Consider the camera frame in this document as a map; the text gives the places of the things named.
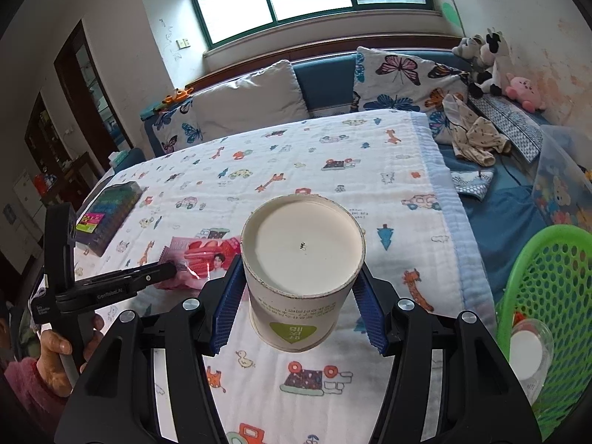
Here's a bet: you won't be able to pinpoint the dark wooden shelf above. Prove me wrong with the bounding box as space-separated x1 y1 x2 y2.
23 92 100 209

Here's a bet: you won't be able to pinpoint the dark box colourful contents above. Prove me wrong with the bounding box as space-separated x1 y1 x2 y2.
74 181 144 257

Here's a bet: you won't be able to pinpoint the green heart wall decoration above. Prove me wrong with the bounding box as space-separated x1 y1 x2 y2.
439 0 465 28

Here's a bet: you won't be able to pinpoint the small blue towel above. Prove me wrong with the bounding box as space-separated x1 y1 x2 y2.
451 169 495 202

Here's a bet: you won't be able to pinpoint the orange toy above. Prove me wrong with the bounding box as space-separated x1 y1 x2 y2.
162 87 194 105

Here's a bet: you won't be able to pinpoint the printed blanket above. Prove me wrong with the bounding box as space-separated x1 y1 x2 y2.
69 111 491 444

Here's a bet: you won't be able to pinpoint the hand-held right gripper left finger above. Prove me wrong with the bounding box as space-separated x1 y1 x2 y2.
53 254 246 444

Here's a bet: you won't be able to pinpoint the grey pillow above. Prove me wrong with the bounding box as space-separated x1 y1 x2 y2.
192 59 310 142

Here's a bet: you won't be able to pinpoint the blue sofa bed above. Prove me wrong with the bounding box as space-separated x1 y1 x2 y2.
141 51 592 306

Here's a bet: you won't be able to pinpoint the pink round plush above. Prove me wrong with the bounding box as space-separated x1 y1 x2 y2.
504 73 546 112

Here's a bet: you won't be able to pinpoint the black and white cow plush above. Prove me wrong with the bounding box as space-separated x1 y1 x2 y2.
468 28 505 99

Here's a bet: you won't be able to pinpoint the small butterfly print pillow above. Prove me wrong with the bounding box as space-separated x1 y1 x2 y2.
152 97 204 155

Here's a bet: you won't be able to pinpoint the pink plastic snack wrapper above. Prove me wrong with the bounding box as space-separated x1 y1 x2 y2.
157 236 243 291

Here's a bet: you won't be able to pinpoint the clear plastic storage box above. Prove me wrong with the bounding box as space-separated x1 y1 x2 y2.
532 125 592 232

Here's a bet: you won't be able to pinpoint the clear round plastic container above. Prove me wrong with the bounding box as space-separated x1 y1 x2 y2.
509 318 556 403

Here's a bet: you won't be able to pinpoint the grey dog plush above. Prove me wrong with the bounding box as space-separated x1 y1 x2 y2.
452 34 486 61

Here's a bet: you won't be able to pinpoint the green plastic basket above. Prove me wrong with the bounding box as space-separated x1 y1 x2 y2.
494 224 592 442

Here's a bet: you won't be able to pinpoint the person's left hand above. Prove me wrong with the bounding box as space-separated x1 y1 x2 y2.
37 313 105 391

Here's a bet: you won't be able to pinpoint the dark wooden cabinet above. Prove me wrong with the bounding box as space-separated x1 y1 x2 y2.
53 19 135 153

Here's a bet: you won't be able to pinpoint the beige printed garment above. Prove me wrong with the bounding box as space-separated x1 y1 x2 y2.
441 93 512 168

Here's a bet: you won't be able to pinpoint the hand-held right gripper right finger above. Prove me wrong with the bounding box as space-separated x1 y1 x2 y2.
351 263 542 444

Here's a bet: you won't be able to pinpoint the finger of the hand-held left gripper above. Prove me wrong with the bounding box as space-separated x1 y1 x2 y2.
75 261 179 294

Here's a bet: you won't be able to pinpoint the large butterfly print pillow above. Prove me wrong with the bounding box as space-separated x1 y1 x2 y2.
352 46 470 144

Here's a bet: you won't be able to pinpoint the blue and white patterned cloth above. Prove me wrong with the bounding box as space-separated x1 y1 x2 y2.
469 95 544 162

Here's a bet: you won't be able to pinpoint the person's left forearm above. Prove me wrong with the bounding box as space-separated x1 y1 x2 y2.
2 356 70 426

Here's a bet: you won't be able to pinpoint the white paper cup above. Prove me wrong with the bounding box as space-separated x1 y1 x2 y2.
240 194 366 352

